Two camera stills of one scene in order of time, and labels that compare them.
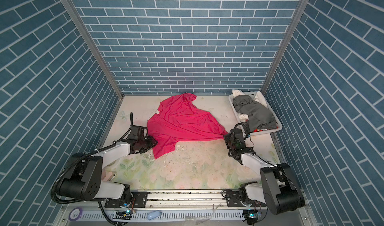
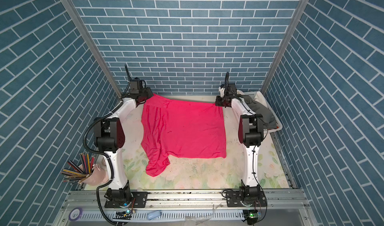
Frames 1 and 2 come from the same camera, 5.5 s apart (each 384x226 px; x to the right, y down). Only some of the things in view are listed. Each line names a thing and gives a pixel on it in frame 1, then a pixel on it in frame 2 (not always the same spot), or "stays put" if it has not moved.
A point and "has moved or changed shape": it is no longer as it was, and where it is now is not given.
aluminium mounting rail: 166,200 stays put
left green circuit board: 123,215 stays put
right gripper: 227,137 to 218,101
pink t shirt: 177,118 has moved or changed shape
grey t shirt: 259,117 stays put
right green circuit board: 250,216 stays put
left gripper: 152,143 to 148,93
